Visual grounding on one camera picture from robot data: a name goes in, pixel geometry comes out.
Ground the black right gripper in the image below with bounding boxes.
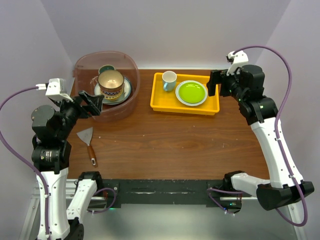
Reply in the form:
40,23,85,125
206,68,246,102

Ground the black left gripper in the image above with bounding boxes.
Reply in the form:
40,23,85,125
52,89,103,139

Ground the yellow rimmed bowl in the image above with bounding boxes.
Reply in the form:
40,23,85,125
102,95,124,104

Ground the beige black rimmed bowl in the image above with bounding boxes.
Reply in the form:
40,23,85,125
97,70,124,95

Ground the mint green divided dish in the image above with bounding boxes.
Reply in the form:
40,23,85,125
98,73,127,105

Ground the teal glazed mug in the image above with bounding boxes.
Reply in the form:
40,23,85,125
98,64,115,75

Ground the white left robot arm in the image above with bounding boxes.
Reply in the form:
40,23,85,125
31,91,104,240

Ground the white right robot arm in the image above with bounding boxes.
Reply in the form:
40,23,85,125
206,64,315,211

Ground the transparent pink plastic bin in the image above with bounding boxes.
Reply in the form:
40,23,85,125
73,51,141,122

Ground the lime green small plate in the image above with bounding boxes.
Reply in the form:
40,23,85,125
178,82,206,104

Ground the white scalloped plate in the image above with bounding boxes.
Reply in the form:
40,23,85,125
175,80,208,107

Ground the light blue ceramic mug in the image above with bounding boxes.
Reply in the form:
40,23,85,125
162,71,177,92

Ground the yellow plastic tray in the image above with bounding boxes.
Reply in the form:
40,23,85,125
150,72,220,116

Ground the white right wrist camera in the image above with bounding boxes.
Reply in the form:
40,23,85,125
226,50,249,76

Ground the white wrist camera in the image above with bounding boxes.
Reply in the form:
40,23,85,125
35,78,74,102
226,50,249,76

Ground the wooden handled metal scraper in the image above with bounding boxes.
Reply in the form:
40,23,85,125
76,127,98,167

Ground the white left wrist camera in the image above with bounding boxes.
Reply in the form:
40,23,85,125
35,78,74,102

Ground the aluminium frame rail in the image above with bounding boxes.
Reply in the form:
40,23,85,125
18,179,78,240

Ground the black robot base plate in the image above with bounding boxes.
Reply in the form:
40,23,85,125
89,179,248,213

